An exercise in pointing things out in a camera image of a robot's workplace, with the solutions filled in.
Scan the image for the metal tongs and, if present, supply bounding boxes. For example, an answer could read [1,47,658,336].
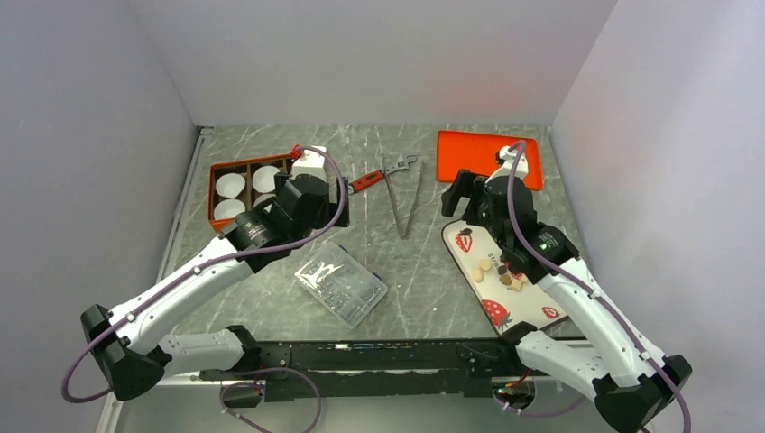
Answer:
[380,152,426,240]

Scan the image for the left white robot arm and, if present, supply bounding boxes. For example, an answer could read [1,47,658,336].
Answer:
[80,174,349,401]

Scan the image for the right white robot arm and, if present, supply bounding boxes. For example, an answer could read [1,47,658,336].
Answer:
[441,170,692,432]

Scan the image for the orange chocolate box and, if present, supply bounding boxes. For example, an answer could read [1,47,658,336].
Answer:
[207,151,298,232]

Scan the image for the round white chocolate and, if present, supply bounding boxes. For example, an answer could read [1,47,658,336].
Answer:
[472,268,484,282]

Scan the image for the white paper cup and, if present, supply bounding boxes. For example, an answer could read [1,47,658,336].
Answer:
[252,165,281,194]
[213,198,246,220]
[253,193,276,209]
[215,173,246,199]

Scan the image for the strawberry print white tray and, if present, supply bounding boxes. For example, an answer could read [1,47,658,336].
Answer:
[441,220,568,335]

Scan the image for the orange flat tray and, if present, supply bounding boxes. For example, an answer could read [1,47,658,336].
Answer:
[435,130,543,191]

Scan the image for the clear plastic screw box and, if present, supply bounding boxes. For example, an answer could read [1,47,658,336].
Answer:
[294,242,388,329]

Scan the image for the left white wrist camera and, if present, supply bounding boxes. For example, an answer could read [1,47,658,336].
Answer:
[290,145,327,183]

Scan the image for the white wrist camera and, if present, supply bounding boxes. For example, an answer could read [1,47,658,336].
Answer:
[485,140,529,184]
[290,145,327,183]

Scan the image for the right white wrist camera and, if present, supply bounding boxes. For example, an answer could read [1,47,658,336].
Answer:
[485,140,529,184]

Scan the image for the red handled adjustable wrench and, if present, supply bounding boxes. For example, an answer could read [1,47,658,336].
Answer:
[349,153,418,194]

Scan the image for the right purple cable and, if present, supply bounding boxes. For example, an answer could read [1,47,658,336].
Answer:
[506,140,693,433]

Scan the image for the purple cable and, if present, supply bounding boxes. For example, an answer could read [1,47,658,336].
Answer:
[506,140,693,433]
[60,145,349,404]

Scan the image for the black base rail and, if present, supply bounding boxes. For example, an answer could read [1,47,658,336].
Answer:
[199,337,530,402]

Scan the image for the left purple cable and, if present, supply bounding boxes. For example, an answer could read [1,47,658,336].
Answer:
[60,145,349,404]

